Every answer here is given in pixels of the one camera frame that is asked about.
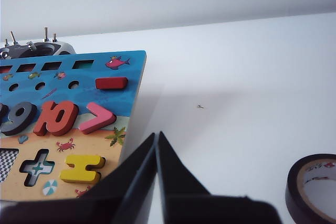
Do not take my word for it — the colourful wooden puzzle board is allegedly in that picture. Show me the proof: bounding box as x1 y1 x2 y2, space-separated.
0 50 147 204

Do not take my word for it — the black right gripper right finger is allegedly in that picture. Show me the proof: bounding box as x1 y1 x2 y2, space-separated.
155 131 245 224

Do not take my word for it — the grey remote controller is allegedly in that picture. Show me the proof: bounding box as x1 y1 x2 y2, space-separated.
0 26 77 60

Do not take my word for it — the dark blue number nine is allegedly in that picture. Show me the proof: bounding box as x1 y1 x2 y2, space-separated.
0 102 37 136

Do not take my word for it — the pink greater-than block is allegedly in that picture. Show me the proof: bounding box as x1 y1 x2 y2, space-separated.
79 102 117 135

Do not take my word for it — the orange number ten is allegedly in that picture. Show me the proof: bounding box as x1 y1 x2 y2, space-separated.
33 100 79 137

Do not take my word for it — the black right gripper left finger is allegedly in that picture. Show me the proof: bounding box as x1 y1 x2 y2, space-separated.
76 132 158 224

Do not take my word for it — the red minus block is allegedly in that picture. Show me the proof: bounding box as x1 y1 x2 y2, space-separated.
96 76 129 90

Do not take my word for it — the black tape roll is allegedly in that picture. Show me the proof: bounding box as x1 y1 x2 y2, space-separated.
285 153 336 224

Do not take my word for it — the yellow equals block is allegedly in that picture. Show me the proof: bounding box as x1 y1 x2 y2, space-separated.
59 155 105 184

